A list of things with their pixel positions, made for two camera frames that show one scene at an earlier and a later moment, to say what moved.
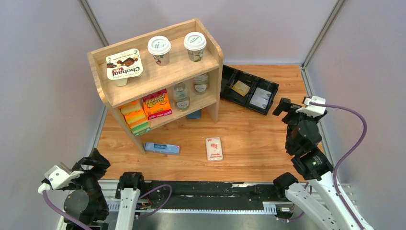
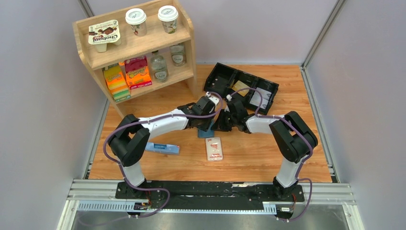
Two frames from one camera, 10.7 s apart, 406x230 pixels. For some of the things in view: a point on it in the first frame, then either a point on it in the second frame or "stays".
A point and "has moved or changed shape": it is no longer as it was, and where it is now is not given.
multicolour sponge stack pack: (136, 117) → (118, 83)
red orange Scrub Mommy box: (157, 105) → (137, 72)
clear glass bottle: (200, 83) → (178, 54)
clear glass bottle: (181, 97) → (159, 67)
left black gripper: (99, 162) → (205, 127)
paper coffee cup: (195, 42) → (168, 15)
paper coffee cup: (159, 46) → (136, 17)
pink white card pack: (214, 149) stays
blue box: (196, 115) has moved or changed shape
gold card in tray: (241, 88) stays
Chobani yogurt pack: (122, 65) → (103, 33)
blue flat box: (162, 148) stays
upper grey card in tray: (263, 93) stays
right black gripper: (289, 109) → (219, 125)
